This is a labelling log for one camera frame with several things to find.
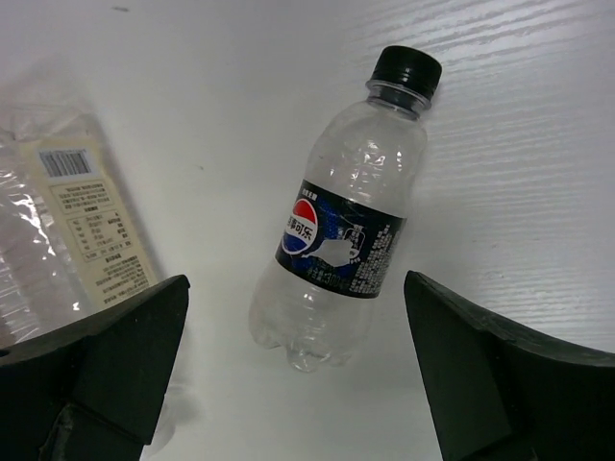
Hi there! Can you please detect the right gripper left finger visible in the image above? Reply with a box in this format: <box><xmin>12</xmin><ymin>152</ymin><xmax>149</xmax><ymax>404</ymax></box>
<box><xmin>1</xmin><ymin>275</ymin><xmax>190</xmax><ymax>460</ymax></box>

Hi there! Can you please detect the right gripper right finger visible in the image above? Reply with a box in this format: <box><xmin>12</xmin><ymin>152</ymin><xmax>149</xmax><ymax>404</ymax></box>
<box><xmin>404</xmin><ymin>271</ymin><xmax>614</xmax><ymax>460</ymax></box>

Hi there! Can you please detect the black label pepsi bottle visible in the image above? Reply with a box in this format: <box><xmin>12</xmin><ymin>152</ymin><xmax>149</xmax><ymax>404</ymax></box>
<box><xmin>249</xmin><ymin>45</ymin><xmax>442</xmax><ymax>373</ymax></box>

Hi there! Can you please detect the square clear plastic bottle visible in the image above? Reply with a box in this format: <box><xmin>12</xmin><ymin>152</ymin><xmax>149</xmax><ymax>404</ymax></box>
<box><xmin>0</xmin><ymin>61</ymin><xmax>160</xmax><ymax>347</ymax></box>

